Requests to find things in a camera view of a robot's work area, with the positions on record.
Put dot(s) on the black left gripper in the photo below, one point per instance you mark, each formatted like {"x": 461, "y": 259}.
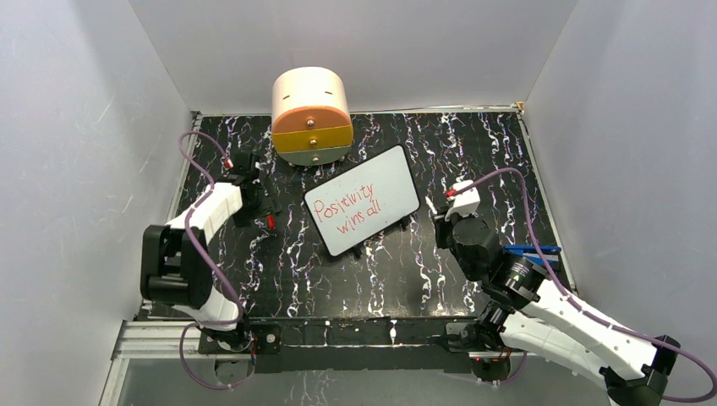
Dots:
{"x": 243, "y": 218}

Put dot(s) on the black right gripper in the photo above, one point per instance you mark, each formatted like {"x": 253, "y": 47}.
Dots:
{"x": 441, "y": 225}

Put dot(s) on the white whiteboard marker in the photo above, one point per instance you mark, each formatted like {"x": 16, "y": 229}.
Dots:
{"x": 431, "y": 206}

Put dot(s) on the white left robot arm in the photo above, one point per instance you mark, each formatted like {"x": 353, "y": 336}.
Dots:
{"x": 176, "y": 268}

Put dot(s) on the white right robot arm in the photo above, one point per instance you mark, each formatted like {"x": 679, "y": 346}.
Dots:
{"x": 528, "y": 311}

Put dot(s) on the black framed whiteboard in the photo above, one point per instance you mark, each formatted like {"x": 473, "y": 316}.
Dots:
{"x": 363, "y": 201}

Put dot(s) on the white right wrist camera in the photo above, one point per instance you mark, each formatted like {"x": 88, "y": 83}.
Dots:
{"x": 463, "y": 199}

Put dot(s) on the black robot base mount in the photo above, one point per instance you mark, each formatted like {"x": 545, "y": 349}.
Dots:
{"x": 448, "y": 344}

